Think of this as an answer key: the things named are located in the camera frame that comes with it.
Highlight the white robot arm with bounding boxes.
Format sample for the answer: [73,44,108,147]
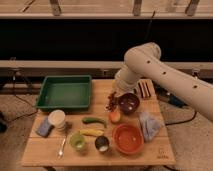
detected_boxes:
[115,42,213,122]

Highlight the metal cup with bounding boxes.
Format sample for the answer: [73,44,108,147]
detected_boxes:
[95,136,110,153]

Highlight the blue sponge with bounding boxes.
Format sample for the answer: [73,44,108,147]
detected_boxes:
[36,119,53,137]

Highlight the green plastic tray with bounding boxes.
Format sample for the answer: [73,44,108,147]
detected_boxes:
[36,75,92,111]

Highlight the green cucumber toy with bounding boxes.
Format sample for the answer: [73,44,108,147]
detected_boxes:
[82,117,107,128]

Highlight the dark red grape bunch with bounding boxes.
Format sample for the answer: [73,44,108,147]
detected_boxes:
[106,92,118,111]

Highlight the orange peach toy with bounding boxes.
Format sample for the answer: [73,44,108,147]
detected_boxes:
[109,110,121,124]

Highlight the blue grey cloth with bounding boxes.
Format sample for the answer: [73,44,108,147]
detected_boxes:
[139,112,163,142]

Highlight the green plastic cup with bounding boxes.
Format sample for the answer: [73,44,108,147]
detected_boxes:
[70,133,85,151]

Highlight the dark purple pan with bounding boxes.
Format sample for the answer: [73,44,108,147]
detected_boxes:
[118,93,140,115]

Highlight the white stacked cups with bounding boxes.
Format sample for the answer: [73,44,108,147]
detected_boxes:
[48,110,66,130]

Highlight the black power cable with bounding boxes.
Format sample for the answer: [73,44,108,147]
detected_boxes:
[165,109,198,127]

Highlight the brown striped block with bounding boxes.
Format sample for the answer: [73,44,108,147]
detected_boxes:
[138,82,151,99]

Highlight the yellow banana toy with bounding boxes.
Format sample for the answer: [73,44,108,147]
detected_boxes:
[79,129,104,137]

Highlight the orange plastic bowl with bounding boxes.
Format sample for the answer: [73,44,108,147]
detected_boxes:
[112,123,144,155]

